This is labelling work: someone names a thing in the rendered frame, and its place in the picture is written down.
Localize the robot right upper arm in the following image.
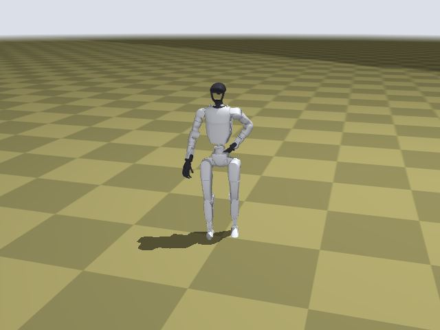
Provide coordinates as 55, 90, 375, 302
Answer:
192, 108, 206, 139

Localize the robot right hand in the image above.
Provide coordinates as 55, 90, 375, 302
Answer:
182, 154, 193, 179

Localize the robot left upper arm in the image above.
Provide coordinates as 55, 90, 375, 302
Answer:
230, 107, 253, 130

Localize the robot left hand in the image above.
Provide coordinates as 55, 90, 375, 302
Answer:
223, 142, 237, 153

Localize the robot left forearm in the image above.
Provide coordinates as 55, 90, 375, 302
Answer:
232, 124, 253, 149

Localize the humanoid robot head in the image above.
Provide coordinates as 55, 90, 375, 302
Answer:
210, 82, 226, 109

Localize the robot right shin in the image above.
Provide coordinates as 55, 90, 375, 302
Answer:
203, 199, 214, 232

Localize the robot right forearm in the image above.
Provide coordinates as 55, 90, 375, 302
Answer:
186, 130, 196, 159

